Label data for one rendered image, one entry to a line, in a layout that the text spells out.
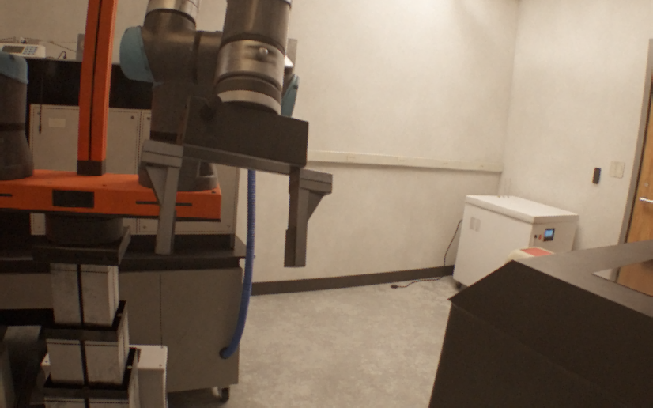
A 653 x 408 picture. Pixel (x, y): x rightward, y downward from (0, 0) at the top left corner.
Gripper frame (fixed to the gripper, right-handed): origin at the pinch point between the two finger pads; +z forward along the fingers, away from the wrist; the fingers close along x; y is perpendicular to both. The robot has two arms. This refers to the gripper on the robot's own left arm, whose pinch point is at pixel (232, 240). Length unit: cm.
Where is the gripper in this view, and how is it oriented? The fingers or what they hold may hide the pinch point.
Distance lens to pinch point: 44.6
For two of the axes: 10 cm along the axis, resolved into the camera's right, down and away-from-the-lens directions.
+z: -0.4, 9.7, -2.5
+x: 8.9, 1.5, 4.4
